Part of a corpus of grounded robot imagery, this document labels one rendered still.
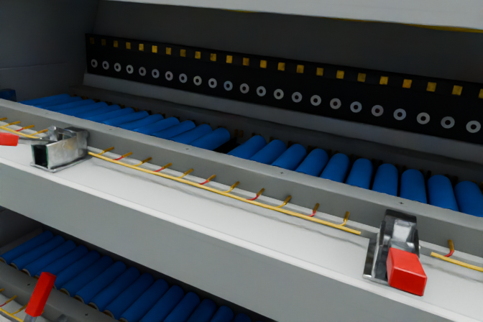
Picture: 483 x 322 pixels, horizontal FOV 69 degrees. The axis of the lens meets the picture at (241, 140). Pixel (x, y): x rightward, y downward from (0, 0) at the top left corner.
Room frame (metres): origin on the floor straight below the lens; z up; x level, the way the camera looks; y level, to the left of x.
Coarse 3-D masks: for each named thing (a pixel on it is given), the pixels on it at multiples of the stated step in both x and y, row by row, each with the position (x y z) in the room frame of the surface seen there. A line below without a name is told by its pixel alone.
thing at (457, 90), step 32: (128, 64) 0.46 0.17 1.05; (160, 64) 0.44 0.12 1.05; (192, 64) 0.42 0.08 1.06; (224, 64) 0.40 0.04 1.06; (256, 64) 0.39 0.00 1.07; (288, 64) 0.37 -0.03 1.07; (320, 64) 0.36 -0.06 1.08; (224, 96) 0.41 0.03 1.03; (256, 96) 0.40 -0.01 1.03; (288, 96) 0.38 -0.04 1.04; (320, 96) 0.37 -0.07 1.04; (352, 96) 0.35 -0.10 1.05; (384, 96) 0.34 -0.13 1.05; (416, 96) 0.33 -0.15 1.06; (448, 96) 0.32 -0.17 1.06; (480, 96) 0.31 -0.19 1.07; (416, 128) 0.34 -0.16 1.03; (448, 128) 0.33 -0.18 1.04; (480, 128) 0.32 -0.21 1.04
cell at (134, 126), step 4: (148, 116) 0.38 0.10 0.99; (152, 116) 0.39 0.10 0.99; (156, 116) 0.39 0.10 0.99; (160, 116) 0.39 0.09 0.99; (136, 120) 0.37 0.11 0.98; (140, 120) 0.37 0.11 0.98; (144, 120) 0.37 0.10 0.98; (148, 120) 0.38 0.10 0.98; (152, 120) 0.38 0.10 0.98; (156, 120) 0.39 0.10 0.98; (160, 120) 0.39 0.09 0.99; (124, 124) 0.35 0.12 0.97; (128, 124) 0.35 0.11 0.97; (132, 124) 0.36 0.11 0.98; (136, 124) 0.36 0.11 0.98; (140, 124) 0.36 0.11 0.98; (144, 124) 0.37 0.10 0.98; (148, 124) 0.37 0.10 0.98; (124, 128) 0.34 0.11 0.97; (128, 128) 0.35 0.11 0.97; (132, 128) 0.35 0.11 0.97; (136, 128) 0.36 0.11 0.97
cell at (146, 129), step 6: (162, 120) 0.37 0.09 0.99; (168, 120) 0.38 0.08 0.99; (174, 120) 0.38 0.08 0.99; (144, 126) 0.35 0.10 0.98; (150, 126) 0.35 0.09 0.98; (156, 126) 0.36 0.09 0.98; (162, 126) 0.36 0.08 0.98; (168, 126) 0.37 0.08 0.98; (144, 132) 0.34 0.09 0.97; (150, 132) 0.35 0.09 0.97
